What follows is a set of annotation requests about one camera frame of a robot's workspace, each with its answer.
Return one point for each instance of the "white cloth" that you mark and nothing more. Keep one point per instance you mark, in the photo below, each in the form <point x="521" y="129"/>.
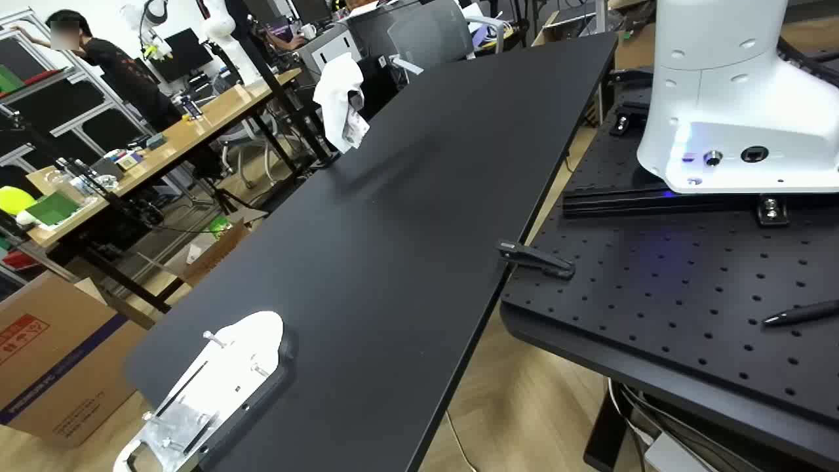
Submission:
<point x="339" y="99"/>

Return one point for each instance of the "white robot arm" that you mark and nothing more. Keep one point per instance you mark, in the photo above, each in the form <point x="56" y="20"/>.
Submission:
<point x="735" y="87"/>

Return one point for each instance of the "white metal cloth stand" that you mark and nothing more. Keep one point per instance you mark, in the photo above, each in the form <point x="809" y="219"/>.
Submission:
<point x="405" y="64"/>

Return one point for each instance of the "black clamp lever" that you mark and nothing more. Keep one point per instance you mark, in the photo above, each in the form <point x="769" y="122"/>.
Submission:
<point x="536" y="257"/>

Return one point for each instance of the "black office chair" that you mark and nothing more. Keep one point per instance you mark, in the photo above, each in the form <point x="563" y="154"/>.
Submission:
<point x="410" y="36"/>

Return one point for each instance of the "open brown cardboard box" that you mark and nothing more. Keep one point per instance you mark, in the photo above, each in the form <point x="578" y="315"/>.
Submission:
<point x="213" y="252"/>

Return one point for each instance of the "long wooden desk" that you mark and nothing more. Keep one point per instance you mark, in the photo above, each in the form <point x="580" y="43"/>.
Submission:
<point x="205" y="110"/>

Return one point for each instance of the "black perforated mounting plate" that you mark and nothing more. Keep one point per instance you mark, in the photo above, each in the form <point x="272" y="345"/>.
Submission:
<point x="697" y="290"/>

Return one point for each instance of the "black laptop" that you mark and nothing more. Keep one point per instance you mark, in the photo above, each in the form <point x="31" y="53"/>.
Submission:
<point x="185" y="53"/>

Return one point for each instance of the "person in black shirt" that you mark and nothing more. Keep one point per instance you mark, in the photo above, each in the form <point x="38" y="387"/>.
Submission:
<point x="120" y="68"/>

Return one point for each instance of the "green pad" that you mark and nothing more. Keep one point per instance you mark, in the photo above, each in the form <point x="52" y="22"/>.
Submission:
<point x="52" y="209"/>

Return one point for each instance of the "large printed cardboard box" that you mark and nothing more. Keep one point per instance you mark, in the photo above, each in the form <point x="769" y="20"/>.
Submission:
<point x="52" y="349"/>

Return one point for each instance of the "black pen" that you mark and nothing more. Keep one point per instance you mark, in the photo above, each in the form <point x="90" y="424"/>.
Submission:
<point x="799" y="312"/>

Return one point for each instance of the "yellow-green object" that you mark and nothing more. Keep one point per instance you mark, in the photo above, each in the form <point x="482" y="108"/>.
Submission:
<point x="13" y="199"/>

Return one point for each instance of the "black aluminium rail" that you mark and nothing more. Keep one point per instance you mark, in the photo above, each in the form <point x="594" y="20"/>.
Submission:
<point x="629" y="202"/>

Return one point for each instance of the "white clamp bracket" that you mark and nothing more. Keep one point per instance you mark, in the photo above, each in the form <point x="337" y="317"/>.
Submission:
<point x="237" y="358"/>

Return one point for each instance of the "metal mounting bolt bracket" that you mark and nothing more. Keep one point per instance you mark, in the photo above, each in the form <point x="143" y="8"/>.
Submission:
<point x="774" y="211"/>

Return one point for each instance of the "grey metal shelf frame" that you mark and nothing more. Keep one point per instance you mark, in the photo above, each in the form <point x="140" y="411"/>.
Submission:
<point x="60" y="96"/>

